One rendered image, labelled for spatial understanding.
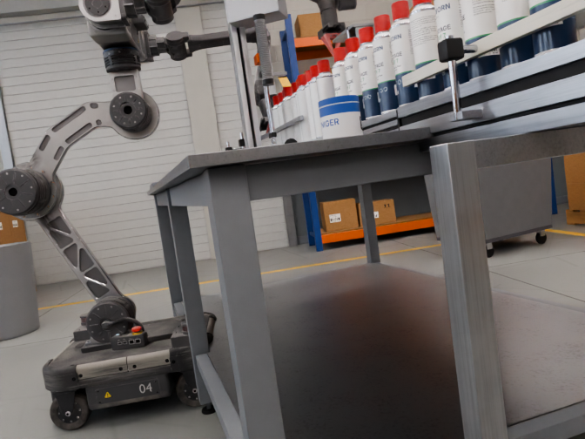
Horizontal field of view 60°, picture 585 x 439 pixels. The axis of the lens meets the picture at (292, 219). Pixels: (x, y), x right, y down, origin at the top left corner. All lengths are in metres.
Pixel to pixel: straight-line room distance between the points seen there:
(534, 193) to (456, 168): 3.71
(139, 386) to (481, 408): 1.43
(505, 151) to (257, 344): 0.46
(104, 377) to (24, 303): 2.04
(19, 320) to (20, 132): 3.16
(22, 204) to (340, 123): 1.52
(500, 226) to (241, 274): 3.42
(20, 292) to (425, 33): 3.37
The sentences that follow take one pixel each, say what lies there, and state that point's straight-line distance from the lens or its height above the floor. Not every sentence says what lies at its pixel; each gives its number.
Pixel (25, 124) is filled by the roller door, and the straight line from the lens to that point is 6.62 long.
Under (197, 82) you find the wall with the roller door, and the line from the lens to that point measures 6.22.
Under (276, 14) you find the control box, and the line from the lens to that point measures 1.67.
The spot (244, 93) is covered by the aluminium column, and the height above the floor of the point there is 1.07.
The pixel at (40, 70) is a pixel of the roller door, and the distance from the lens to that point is 6.66.
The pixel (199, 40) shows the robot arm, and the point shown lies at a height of 1.44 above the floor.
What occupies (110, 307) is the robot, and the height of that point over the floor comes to 0.39.
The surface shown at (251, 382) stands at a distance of 0.85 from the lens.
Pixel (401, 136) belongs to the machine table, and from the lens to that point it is 0.87.
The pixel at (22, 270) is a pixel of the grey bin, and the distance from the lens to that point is 3.92.
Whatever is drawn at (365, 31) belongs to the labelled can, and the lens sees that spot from 1.20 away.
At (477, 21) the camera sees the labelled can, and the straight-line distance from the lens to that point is 0.87.
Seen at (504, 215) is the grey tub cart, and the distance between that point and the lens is 4.12.
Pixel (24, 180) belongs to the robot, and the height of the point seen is 0.92.
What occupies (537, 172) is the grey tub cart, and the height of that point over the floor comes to 0.58.
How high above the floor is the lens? 0.77
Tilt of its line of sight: 4 degrees down
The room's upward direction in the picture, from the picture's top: 8 degrees counter-clockwise
